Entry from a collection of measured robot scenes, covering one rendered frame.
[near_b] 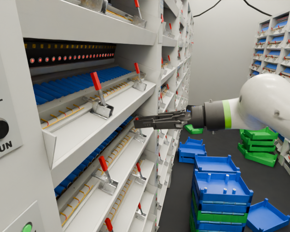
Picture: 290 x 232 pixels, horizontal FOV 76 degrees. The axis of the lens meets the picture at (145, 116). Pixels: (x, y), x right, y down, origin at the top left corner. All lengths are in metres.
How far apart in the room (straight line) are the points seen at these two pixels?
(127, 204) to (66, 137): 0.46
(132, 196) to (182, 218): 0.99
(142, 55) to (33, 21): 0.59
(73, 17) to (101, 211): 0.37
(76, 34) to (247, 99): 0.38
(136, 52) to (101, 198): 0.56
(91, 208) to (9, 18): 0.37
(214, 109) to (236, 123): 0.07
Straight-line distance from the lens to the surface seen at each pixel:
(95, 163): 0.51
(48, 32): 0.26
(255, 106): 0.48
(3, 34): 0.21
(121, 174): 0.54
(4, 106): 0.20
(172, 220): 1.68
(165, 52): 1.48
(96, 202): 0.47
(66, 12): 0.28
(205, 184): 1.39
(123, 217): 0.69
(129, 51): 0.81
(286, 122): 0.48
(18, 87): 0.21
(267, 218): 1.93
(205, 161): 1.77
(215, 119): 0.59
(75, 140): 0.31
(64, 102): 0.37
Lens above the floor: 1.26
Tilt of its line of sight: 20 degrees down
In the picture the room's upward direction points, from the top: straight up
